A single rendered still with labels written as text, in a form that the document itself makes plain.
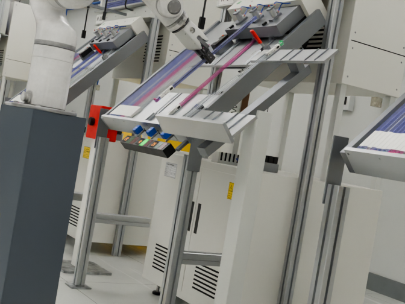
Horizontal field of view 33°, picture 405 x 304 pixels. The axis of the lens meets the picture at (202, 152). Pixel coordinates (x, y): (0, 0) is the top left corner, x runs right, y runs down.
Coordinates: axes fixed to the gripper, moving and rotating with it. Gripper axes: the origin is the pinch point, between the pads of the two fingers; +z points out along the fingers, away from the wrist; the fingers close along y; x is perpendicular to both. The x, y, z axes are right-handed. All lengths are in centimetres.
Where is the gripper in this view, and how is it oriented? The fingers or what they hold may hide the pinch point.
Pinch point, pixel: (207, 57)
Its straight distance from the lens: 244.6
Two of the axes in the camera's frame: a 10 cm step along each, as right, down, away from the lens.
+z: 6.1, 6.5, 4.5
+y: -5.2, -1.0, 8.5
